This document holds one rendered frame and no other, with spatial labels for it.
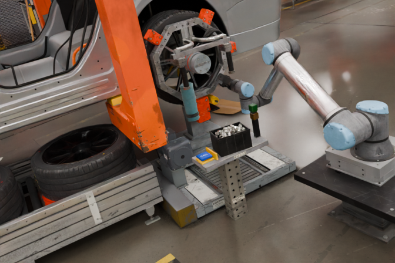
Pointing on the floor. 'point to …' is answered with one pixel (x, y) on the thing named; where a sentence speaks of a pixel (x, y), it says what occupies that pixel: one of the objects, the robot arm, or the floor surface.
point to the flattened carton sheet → (227, 107)
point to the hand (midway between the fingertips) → (218, 78)
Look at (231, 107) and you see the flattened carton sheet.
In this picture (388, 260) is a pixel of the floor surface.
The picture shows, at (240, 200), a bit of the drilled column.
